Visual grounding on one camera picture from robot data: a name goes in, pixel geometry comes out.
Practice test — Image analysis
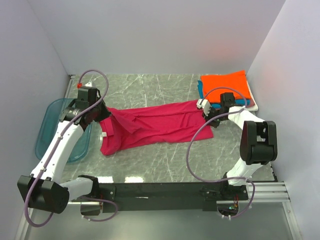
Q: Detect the folded blue t-shirt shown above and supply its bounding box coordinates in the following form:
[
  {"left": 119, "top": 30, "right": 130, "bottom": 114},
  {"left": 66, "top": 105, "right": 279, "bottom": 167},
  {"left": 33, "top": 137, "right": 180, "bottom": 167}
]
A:
[{"left": 197, "top": 80, "right": 251, "bottom": 109}]

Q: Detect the folded mauve t-shirt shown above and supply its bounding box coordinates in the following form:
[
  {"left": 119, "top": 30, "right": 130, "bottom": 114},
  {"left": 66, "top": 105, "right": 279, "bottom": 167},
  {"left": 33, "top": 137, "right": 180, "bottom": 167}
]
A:
[{"left": 246, "top": 98, "right": 255, "bottom": 109}]

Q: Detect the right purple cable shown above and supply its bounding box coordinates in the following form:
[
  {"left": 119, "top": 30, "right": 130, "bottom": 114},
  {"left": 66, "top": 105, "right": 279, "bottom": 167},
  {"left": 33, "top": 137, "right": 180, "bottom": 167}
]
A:
[{"left": 185, "top": 86, "right": 256, "bottom": 220}]

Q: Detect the pink t-shirt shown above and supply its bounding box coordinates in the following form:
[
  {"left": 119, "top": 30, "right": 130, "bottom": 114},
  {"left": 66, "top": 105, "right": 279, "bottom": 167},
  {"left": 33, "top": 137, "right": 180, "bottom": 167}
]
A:
[{"left": 99, "top": 100, "right": 214, "bottom": 156}]

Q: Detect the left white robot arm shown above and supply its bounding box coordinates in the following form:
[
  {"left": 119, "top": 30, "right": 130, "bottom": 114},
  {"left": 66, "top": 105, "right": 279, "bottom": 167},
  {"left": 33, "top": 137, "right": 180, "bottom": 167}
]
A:
[{"left": 17, "top": 86, "right": 111, "bottom": 214}]

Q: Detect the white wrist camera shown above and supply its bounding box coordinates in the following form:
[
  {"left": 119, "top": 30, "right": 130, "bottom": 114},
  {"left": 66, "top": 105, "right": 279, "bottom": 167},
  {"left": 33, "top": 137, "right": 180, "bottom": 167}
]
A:
[
  {"left": 196, "top": 98, "right": 211, "bottom": 117},
  {"left": 76, "top": 81, "right": 95, "bottom": 89}
]

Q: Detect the folded orange t-shirt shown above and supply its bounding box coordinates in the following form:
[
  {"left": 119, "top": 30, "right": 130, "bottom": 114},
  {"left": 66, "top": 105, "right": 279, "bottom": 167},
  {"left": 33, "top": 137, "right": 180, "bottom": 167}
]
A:
[{"left": 200, "top": 70, "right": 252, "bottom": 103}]

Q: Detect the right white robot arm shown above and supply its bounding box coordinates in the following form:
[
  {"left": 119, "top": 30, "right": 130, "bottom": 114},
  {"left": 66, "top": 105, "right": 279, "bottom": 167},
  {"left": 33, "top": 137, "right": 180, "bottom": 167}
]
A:
[{"left": 196, "top": 92, "right": 278, "bottom": 200}]

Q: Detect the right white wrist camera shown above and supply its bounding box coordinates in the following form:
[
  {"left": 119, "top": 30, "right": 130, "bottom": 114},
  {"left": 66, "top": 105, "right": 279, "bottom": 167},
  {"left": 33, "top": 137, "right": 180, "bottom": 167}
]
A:
[{"left": 196, "top": 98, "right": 211, "bottom": 117}]

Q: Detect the teal transparent plastic bin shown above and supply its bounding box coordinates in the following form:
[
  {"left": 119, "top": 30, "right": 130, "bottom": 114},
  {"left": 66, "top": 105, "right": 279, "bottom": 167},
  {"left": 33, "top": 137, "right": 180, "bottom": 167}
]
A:
[{"left": 35, "top": 98, "right": 92, "bottom": 163}]

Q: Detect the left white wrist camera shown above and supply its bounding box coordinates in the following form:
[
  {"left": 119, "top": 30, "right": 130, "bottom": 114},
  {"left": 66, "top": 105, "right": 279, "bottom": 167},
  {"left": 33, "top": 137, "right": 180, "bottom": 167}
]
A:
[{"left": 76, "top": 81, "right": 95, "bottom": 89}]

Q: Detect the folded white t-shirt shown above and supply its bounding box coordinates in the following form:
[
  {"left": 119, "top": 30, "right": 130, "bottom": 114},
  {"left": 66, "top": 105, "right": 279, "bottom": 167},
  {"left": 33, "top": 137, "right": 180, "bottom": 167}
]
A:
[{"left": 246, "top": 81, "right": 259, "bottom": 112}]

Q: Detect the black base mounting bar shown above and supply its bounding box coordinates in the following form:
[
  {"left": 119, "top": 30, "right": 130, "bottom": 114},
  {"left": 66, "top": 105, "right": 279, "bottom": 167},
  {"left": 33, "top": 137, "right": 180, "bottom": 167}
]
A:
[{"left": 87, "top": 182, "right": 249, "bottom": 212}]

